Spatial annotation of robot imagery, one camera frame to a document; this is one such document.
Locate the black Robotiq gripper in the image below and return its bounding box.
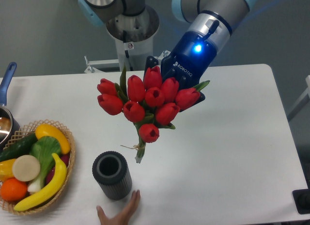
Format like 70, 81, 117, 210
143, 31, 217, 110

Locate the red tulip bouquet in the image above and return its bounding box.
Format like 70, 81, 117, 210
97, 67, 209, 163

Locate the dark grey ribbed vase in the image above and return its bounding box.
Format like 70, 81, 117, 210
92, 151, 132, 200

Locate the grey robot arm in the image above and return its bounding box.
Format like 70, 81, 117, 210
78, 0, 256, 102

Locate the bare human hand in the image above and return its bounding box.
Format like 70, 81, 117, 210
96, 190, 140, 225

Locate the purple red vegetable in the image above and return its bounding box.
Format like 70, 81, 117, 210
45, 153, 70, 185

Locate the green bok choy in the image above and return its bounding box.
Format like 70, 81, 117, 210
28, 136, 61, 194

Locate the yellow banana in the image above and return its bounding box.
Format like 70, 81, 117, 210
14, 153, 67, 212

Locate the green cucumber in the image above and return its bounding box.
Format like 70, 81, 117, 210
0, 133, 38, 161

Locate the black device at table edge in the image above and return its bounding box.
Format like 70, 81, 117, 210
292, 189, 310, 214

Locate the beige round disc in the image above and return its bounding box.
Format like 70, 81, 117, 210
12, 155, 41, 182

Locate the yellow bell pepper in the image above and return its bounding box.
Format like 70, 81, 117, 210
0, 159, 16, 182

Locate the orange fruit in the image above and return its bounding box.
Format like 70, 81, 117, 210
0, 178, 28, 201

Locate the woven wicker basket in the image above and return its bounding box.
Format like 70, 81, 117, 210
0, 119, 76, 215

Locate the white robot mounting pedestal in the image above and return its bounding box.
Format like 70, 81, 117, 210
84, 5, 170, 73

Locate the white frame at right edge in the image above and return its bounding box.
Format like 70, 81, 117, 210
287, 75, 310, 122

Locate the blue handled saucepan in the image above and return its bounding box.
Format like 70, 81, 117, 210
0, 62, 20, 152

